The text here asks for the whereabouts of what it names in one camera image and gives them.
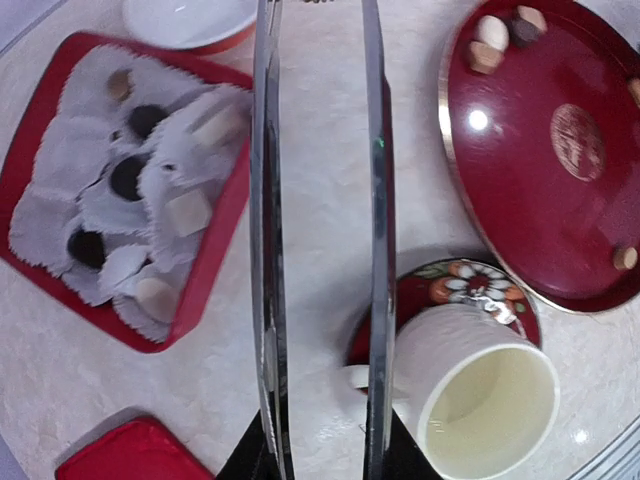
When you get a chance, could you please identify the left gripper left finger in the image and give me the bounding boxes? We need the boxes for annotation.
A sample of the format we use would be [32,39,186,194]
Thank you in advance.
[215,413,277,480]

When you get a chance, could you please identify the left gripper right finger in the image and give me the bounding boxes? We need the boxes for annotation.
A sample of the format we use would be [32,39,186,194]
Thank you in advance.
[387,411,440,480]

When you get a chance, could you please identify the white oval chocolate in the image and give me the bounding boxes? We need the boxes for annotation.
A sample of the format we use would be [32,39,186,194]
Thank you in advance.
[134,277,179,324]

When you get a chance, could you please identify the metal serving tongs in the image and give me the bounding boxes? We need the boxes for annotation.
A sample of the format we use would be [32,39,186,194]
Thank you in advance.
[249,1,396,479]

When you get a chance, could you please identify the white square chocolate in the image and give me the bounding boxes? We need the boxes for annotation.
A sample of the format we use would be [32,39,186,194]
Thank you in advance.
[165,189,212,237]

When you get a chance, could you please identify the dark square chocolate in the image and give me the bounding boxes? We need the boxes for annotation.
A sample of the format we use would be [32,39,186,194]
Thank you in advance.
[109,156,146,202]

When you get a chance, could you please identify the round dark red tray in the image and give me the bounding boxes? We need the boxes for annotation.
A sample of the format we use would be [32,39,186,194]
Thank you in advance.
[438,1,639,313]

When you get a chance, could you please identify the white rectangular chocolate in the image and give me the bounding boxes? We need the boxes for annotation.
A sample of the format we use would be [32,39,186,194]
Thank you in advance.
[192,106,245,147]

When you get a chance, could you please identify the dark brown chocolate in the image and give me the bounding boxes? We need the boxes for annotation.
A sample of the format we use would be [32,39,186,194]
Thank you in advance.
[127,104,169,140]

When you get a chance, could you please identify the tan ridged square chocolate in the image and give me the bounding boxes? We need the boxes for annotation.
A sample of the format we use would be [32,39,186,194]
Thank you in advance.
[106,69,133,103]

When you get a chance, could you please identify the tan round chocolate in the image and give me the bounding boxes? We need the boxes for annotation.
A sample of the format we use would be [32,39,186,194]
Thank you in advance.
[612,246,639,271]

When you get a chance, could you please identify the red chocolate box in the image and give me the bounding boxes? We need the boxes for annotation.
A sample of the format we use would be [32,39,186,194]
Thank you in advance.
[1,31,253,354]

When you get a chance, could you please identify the white and tan chocolate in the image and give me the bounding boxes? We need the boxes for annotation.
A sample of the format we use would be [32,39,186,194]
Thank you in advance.
[468,15,509,75]

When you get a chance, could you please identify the tan chocolate near rim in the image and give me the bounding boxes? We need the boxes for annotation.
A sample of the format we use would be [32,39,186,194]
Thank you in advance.
[627,77,640,106]

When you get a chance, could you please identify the dark chocolate by tray top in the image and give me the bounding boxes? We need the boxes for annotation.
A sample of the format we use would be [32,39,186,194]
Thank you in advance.
[510,19,540,48]

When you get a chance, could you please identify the tan top chocolate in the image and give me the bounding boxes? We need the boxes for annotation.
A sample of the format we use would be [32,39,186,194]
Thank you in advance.
[516,5,547,33]

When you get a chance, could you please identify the cream ceramic mug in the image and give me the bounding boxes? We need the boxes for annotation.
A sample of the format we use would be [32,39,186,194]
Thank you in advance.
[339,303,561,480]

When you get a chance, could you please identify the red box lid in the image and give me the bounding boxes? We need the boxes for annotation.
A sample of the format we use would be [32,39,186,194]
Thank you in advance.
[55,415,215,480]

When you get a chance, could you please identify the white and orange bowl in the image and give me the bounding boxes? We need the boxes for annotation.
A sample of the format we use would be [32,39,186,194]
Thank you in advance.
[122,0,257,55]

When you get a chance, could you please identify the front aluminium rail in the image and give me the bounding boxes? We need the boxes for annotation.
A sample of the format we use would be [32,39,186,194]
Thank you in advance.
[570,418,640,480]

